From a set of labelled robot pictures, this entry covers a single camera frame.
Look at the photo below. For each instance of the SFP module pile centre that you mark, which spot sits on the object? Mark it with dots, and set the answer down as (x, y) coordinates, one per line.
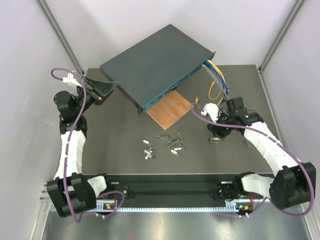
(173, 144)

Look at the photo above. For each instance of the SFP module cluster left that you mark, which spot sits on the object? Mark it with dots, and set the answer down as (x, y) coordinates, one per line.
(150, 153)

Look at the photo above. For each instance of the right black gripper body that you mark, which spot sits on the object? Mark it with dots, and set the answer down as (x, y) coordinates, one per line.
(221, 131)

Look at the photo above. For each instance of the wooden board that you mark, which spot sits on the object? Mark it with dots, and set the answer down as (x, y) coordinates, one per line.
(169, 109)

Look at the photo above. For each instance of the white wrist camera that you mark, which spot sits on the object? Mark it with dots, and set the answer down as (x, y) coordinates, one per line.
(71, 81)
(211, 110)

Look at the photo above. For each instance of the perforated cable duct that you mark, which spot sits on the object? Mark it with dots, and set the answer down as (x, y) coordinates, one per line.
(227, 207)

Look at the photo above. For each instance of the black table mat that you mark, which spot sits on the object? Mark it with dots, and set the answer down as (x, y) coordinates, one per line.
(115, 135)

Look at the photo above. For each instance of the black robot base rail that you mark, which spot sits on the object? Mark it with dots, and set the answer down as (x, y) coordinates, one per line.
(146, 191)

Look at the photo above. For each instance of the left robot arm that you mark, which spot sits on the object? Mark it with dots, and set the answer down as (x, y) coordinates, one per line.
(70, 191)

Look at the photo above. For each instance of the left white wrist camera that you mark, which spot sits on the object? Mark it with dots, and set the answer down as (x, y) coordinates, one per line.
(71, 81)

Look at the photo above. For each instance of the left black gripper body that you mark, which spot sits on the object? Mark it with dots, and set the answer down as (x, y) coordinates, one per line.
(98, 94)

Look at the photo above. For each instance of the dark blue network switch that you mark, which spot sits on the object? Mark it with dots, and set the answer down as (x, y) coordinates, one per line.
(152, 68)

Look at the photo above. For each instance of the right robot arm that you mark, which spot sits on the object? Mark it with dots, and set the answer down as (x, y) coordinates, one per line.
(293, 182)

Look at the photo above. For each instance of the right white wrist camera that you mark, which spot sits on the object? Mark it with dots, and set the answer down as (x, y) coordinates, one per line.
(211, 110)

